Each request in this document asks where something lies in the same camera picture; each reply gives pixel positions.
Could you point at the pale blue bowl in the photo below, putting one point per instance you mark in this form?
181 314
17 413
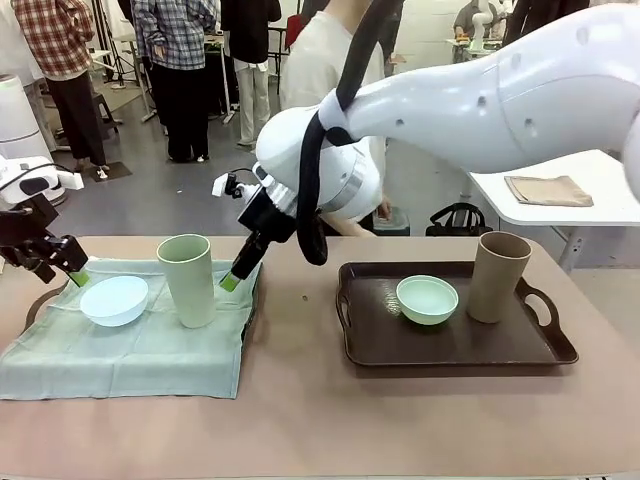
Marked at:
112 300

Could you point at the person in white shirt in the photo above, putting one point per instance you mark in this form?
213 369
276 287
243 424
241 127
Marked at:
310 60

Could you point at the grey plastic crate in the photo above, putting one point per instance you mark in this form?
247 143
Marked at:
400 222

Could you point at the person's left hand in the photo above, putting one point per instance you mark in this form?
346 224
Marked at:
385 210

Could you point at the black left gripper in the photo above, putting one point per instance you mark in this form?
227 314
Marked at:
35 215

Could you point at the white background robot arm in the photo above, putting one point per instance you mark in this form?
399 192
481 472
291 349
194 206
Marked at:
480 25

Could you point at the person in dark coat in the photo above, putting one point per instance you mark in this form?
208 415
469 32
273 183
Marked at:
540 10

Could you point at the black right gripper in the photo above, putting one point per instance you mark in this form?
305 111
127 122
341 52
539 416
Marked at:
267 215

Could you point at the pale green bowl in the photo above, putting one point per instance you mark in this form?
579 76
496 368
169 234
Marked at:
427 300

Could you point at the tall brown cup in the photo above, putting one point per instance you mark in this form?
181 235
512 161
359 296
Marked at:
492 290

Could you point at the person in black top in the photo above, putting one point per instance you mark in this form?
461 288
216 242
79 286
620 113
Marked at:
250 30

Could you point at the beige cloth mat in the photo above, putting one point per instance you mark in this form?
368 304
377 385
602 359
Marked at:
547 191

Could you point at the tall pale green cup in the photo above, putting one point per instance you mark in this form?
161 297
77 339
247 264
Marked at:
190 290

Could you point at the seated background person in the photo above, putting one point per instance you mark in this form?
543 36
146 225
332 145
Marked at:
465 15

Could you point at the black step stool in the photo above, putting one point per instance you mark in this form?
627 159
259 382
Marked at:
102 107

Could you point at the person in blue plaid shirt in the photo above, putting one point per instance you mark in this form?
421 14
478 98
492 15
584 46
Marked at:
170 30

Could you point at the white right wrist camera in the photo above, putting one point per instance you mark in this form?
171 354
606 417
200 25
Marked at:
218 186

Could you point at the black bag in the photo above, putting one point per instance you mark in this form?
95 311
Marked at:
455 222

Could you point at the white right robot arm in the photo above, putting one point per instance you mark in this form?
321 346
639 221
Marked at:
500 100

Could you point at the person in red plaid shirt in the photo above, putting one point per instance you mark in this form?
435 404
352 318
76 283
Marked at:
55 35

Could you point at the green cloth mat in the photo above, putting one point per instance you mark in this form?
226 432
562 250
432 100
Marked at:
150 360

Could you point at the white side table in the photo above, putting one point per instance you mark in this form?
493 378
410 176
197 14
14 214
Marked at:
550 215

